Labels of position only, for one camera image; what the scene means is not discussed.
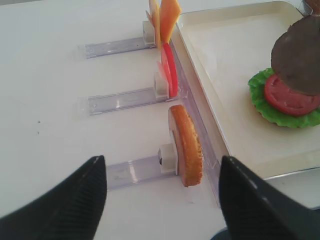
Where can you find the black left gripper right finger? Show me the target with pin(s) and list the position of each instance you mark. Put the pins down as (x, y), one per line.
(255, 210)

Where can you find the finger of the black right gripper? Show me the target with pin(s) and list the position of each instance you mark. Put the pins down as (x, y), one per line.
(311, 8)

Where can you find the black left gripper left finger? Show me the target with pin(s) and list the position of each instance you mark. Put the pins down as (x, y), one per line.
(71, 210)

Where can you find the brown meat patty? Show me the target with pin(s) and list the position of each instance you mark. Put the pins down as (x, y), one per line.
(295, 56)

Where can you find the sliced bread piece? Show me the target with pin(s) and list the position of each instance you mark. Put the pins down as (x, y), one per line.
(188, 145)

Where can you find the green lettuce leaf on tray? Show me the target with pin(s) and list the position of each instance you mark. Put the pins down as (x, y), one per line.
(256, 88)

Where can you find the red tomato slice on tray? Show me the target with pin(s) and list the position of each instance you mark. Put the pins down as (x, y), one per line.
(287, 101)

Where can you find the orange cheese slice inner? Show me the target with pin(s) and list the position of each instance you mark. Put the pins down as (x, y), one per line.
(169, 13)

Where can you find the orange cheese slice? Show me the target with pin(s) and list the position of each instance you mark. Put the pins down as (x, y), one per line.
(169, 13)
(154, 18)

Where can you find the red standing tomato slice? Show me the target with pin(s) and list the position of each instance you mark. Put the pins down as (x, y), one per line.
(169, 67)

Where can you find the orange cheese slice outer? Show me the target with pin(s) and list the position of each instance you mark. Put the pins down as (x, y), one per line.
(154, 18)

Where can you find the cream rectangular tray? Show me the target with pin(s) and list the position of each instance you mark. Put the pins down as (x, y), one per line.
(228, 46)

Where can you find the clear rail for bread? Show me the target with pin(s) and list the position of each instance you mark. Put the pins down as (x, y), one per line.
(133, 172)

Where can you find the clear rail for tomato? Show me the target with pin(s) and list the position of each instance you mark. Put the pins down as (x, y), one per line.
(96, 105)

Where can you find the long clear left rail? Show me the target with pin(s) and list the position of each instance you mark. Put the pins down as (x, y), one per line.
(198, 108)

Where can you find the clear rail for cheese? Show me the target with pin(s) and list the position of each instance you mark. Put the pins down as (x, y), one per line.
(94, 50)

